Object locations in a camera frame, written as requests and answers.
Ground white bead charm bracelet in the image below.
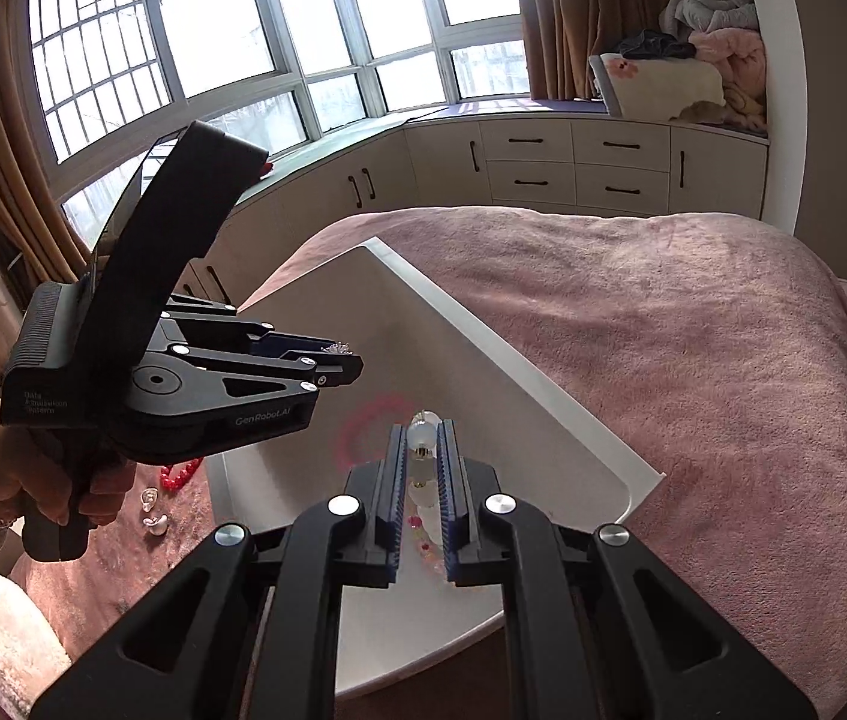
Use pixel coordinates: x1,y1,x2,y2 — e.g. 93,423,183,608
401,408,446,568

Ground pink bead bracelet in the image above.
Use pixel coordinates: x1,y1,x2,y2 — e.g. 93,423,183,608
334,395,419,475

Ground red bead bracelet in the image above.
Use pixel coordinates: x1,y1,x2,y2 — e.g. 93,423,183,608
158,455,206,494

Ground white rectangular tray box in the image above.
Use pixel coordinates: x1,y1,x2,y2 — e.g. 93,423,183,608
206,238,663,697

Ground person's left hand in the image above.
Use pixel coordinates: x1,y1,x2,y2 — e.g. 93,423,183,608
0,407,136,527

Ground brown left curtain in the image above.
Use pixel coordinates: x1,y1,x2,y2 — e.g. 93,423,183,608
0,0,88,298

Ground fluffy pink sleeve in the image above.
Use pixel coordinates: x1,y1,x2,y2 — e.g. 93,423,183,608
0,574,72,718

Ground pink bed blanket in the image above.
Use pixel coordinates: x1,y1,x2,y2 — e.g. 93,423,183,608
10,205,847,720

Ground beige window seat cabinets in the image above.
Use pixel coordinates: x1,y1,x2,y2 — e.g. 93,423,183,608
178,99,768,305

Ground white pillow with flower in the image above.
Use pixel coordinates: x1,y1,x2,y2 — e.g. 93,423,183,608
590,54,726,122

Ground pile of clothes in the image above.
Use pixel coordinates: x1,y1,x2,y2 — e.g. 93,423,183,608
609,0,767,133

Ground bay window frame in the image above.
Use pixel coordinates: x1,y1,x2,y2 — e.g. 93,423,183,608
26,0,529,244

